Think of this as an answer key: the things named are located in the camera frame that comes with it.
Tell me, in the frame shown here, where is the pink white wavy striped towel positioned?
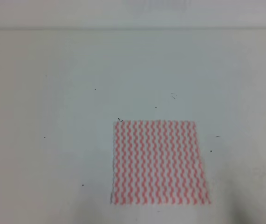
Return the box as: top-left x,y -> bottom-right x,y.
110,120 -> 211,205

